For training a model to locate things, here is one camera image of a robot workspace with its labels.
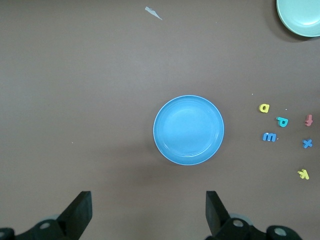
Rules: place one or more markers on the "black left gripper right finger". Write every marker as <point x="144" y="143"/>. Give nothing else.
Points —
<point x="216" y="215"/>

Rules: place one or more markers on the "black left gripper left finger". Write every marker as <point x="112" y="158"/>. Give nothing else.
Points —
<point x="78" y="215"/>

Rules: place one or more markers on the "blue foam letter m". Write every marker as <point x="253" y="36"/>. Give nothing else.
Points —
<point x="265" y="137"/>

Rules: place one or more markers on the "teal foam letter p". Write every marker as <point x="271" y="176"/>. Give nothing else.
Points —
<point x="280" y="119"/>

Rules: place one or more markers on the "blue plate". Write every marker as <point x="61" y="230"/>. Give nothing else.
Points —
<point x="188" y="130"/>

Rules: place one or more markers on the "yellow foam letter k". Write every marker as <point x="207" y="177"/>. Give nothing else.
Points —
<point x="303" y="174"/>

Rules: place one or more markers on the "brown paper table cover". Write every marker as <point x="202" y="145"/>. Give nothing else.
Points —
<point x="75" y="100"/>

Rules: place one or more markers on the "blue foam letter x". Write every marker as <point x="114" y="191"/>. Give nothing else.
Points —
<point x="307" y="143"/>

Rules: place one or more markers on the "yellow foam letter d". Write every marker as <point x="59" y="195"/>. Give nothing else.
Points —
<point x="268" y="108"/>

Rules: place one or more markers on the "pink-red foam letter f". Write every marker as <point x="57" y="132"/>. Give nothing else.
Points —
<point x="309" y="120"/>

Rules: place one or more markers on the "white paper scrap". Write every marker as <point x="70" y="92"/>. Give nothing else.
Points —
<point x="150" y="10"/>

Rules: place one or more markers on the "pale green plate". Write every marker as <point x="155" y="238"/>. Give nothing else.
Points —
<point x="302" y="16"/>

